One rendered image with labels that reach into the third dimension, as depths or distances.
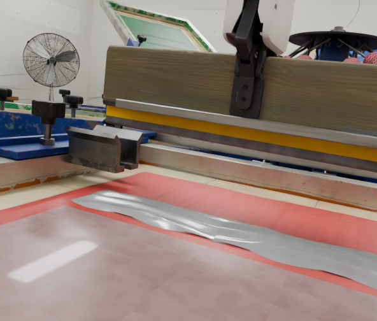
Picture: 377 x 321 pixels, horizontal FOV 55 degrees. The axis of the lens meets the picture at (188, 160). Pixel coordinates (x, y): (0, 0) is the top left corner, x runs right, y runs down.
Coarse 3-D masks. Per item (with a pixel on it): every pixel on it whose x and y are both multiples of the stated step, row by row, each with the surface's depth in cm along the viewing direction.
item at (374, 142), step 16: (160, 112) 41; (176, 112) 40; (192, 112) 40; (208, 112) 39; (256, 128) 37; (272, 128) 36; (288, 128) 35; (304, 128) 35; (320, 128) 35; (352, 144) 33; (368, 144) 33
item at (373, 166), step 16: (144, 128) 45; (160, 128) 44; (176, 128) 43; (224, 144) 41; (240, 144) 40; (256, 144) 39; (272, 144) 39; (320, 160) 37; (336, 160) 36; (352, 160) 35; (368, 160) 35
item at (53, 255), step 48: (144, 192) 48; (192, 192) 51; (240, 192) 54; (0, 240) 30; (48, 240) 31; (96, 240) 32; (144, 240) 33; (192, 240) 34; (0, 288) 23; (48, 288) 24; (96, 288) 24; (144, 288) 25
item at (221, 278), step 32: (256, 224) 41; (288, 224) 42; (320, 224) 43; (352, 224) 44; (224, 256) 31; (256, 256) 32; (160, 288) 25; (192, 288) 26; (224, 288) 26; (256, 288) 27; (288, 288) 27; (320, 288) 28; (352, 288) 28; (128, 320) 21; (160, 320) 22; (192, 320) 22; (224, 320) 22; (256, 320) 23; (288, 320) 23; (320, 320) 23; (352, 320) 24
